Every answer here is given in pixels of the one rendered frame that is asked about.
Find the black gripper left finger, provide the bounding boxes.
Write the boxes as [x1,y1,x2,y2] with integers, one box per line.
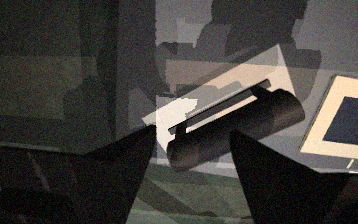
[0,125,157,224]

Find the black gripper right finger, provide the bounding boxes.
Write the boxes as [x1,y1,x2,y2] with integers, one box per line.
[230,130,358,224]

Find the cream square tile with dark blue centre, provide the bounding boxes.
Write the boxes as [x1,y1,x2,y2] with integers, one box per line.
[298,75,358,159]

